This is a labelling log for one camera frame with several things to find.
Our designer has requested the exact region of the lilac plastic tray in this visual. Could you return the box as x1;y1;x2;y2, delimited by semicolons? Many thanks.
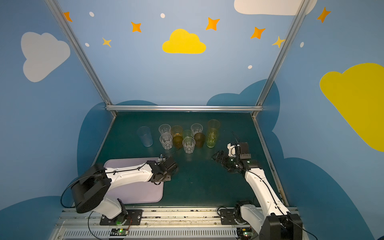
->
104;158;164;204

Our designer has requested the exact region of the clear faceted glass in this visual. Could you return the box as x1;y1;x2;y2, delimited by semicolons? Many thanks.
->
159;124;172;135
160;133;173;150
183;137;196;154

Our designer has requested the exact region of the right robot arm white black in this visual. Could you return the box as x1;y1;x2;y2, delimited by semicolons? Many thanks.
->
212;151;304;240

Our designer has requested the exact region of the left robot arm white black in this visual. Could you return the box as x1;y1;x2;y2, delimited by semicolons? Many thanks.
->
70;157;179;226

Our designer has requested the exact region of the dark amber dimpled glass left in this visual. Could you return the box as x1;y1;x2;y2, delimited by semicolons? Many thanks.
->
173;136;184;149

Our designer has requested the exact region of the dark amber dimpled glass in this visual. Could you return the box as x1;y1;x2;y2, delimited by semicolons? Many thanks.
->
173;136;184;149
194;132;206;148

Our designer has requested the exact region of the tall green glass front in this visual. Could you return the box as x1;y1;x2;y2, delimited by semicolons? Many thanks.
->
206;128;219;148

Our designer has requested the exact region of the yellow amber smooth glass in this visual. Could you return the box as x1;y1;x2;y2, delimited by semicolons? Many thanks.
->
171;125;183;137

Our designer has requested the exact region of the frosted blue tall cup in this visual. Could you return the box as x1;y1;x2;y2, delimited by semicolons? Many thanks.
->
137;126;153;148

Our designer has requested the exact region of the pale green small glass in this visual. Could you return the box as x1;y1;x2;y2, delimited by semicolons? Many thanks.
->
182;130;194;139

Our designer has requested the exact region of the tall green yellow glass rear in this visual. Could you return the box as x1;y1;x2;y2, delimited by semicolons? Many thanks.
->
207;119;221;135

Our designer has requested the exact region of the dark amber dimpled glass right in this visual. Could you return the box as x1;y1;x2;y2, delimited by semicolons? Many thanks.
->
194;132;206;148

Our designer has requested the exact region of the clear smooth glass rear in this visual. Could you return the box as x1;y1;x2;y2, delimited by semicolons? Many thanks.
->
191;123;204;137

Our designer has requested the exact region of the right green circuit board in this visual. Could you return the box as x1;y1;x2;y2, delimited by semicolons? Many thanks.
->
236;227;255;240

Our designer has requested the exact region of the green circuit board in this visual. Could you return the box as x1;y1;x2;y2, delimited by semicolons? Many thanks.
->
110;229;129;237
236;227;255;240

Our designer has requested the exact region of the left green circuit board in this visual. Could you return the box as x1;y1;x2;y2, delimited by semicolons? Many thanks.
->
110;229;129;237

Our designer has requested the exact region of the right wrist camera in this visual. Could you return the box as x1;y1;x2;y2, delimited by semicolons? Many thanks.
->
227;143;252;160

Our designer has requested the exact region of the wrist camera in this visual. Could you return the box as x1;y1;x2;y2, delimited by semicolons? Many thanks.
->
227;143;252;160
159;154;167;162

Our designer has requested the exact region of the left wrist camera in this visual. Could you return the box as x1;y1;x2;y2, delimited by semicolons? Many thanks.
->
159;154;167;162

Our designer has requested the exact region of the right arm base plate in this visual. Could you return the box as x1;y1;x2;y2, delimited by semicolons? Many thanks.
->
218;208;239;225

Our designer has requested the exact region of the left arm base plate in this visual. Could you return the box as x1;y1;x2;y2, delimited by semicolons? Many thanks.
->
100;210;143;226

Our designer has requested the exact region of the aluminium frame right post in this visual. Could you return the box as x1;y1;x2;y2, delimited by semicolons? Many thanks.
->
252;0;312;120

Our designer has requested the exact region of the aluminium frame post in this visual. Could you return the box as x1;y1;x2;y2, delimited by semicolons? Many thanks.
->
45;0;113;107
252;0;312;120

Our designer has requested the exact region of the aluminium frame horizontal bar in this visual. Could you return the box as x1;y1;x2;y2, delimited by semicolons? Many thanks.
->
106;105;263;112

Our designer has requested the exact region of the aluminium rail front base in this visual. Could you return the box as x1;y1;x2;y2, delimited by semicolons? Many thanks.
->
50;206;250;240

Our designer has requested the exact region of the aluminium frame left post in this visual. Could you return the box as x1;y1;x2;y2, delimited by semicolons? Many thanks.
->
45;0;113;107

